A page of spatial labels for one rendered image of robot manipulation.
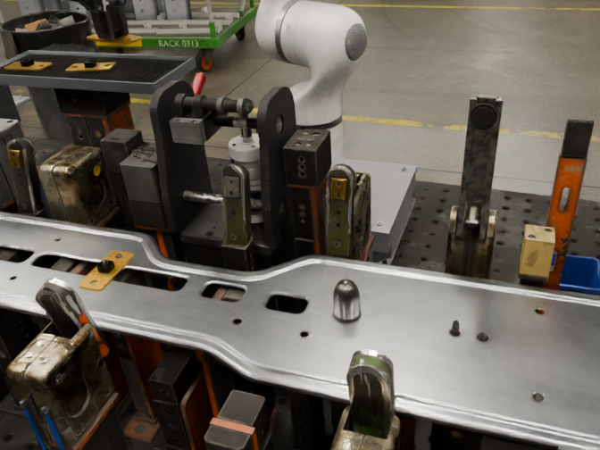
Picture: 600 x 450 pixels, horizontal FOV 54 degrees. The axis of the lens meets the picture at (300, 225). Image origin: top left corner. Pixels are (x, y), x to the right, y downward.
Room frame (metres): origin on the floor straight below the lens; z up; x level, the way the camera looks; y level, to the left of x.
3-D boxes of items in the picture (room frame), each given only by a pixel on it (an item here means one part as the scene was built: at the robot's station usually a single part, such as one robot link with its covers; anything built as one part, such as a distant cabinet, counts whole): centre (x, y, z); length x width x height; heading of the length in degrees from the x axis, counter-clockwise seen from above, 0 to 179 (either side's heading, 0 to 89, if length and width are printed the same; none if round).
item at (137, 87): (1.05, 0.36, 1.16); 0.37 x 0.14 x 0.02; 68
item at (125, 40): (0.86, 0.24, 1.26); 0.08 x 0.04 x 0.01; 51
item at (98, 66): (1.05, 0.35, 1.17); 0.08 x 0.04 x 0.01; 82
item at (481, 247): (0.63, -0.23, 0.88); 0.07 x 0.06 x 0.35; 158
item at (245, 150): (0.81, 0.10, 0.94); 0.18 x 0.13 x 0.49; 68
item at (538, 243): (0.57, -0.28, 0.88); 0.04 x 0.04 x 0.36; 68
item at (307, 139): (0.77, -0.02, 0.91); 0.07 x 0.05 x 0.42; 158
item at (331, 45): (1.13, -0.07, 1.10); 0.19 x 0.12 x 0.24; 46
